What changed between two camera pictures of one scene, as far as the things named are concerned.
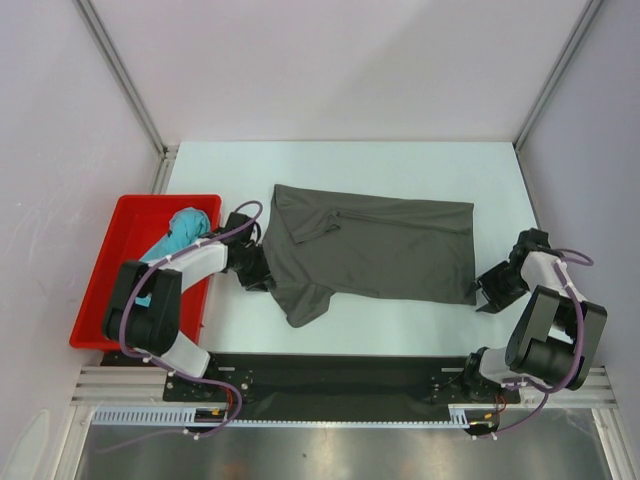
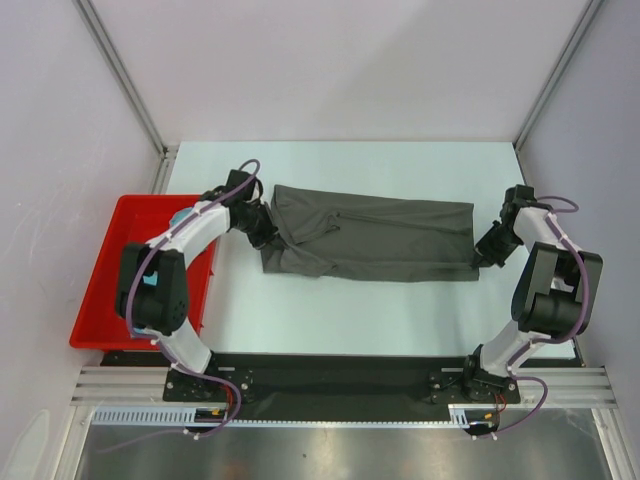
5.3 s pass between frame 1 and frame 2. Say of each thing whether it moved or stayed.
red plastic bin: stayed
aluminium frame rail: stayed
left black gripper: moved
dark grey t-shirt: moved
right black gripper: moved
